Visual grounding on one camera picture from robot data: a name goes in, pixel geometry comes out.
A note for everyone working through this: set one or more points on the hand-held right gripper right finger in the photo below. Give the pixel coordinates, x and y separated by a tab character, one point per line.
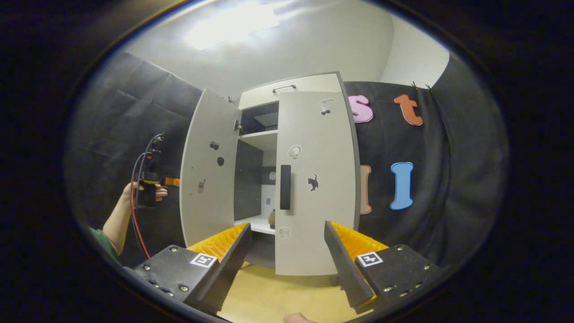
343	264

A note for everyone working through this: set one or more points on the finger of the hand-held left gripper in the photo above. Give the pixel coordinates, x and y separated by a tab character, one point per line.
172	182

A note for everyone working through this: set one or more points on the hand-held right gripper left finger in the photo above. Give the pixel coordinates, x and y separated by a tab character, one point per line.
233	264

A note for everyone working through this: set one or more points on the white cabinet door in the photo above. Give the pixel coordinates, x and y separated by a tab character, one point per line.
323	215
208	179

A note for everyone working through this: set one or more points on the brown fuzzy shoe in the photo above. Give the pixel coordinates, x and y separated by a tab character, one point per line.
271	218

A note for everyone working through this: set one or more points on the white shoe cabinet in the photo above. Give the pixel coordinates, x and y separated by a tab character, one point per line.
249	179

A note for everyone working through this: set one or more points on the white cabinet drawer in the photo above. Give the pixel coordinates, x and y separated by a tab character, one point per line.
309	85

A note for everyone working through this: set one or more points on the person's green shirt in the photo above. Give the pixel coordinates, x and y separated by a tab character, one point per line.
105	246

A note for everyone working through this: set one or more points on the black backdrop cloth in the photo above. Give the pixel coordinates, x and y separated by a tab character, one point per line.
125	116
448	179

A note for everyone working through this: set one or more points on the ceiling light panel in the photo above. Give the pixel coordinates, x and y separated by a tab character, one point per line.
233	27

